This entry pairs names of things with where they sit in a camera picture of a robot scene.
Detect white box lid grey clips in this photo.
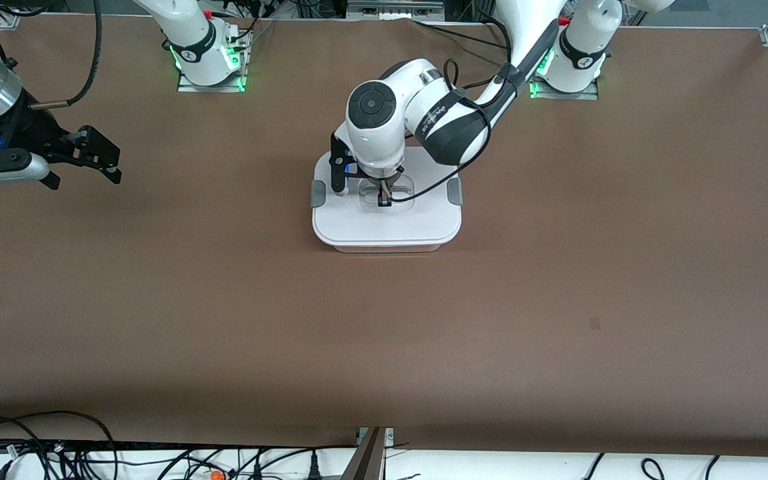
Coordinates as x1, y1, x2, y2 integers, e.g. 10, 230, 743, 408
310, 147, 463, 246

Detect pink translucent plastic box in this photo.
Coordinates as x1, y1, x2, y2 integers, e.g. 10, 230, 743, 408
331, 240, 443, 254

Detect grey background equipment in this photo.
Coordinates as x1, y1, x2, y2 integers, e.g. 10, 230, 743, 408
347, 0, 445, 21

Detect brown table cover sheet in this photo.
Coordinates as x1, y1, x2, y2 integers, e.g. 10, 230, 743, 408
0, 13, 768, 459

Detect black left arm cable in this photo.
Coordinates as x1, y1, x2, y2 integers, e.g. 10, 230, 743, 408
387, 19, 513, 204

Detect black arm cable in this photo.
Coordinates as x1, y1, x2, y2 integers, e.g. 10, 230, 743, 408
29, 0, 103, 111
387, 19, 513, 204

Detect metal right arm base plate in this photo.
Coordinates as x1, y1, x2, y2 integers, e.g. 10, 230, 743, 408
177, 72, 247, 93

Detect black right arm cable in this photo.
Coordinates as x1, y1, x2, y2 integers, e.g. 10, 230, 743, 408
29, 0, 103, 111

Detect black cable across table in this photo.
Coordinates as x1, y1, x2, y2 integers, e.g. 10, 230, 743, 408
417, 19, 508, 49

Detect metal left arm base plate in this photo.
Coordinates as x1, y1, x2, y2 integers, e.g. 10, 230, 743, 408
529, 81, 600, 101

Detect black looping cable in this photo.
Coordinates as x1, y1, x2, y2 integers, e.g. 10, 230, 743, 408
0, 410, 119, 480

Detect aluminium frame profile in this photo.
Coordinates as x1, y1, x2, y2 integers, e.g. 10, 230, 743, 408
341, 427, 388, 480

